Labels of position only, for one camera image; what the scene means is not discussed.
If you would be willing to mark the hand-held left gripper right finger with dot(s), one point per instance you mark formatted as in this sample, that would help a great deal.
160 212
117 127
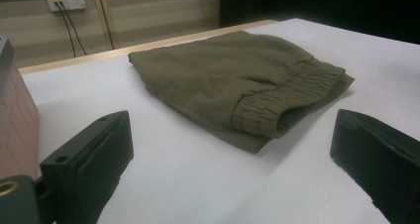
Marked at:
379 158

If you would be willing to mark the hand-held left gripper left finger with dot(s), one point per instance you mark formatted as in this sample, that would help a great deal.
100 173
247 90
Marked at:
89 158

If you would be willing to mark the olive green pants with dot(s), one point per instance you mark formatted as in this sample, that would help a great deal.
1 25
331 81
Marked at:
214 72

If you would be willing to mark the white table cover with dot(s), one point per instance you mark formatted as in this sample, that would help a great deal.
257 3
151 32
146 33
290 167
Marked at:
185 184

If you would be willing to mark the white wall socket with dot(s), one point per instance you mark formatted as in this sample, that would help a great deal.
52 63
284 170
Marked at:
71 1

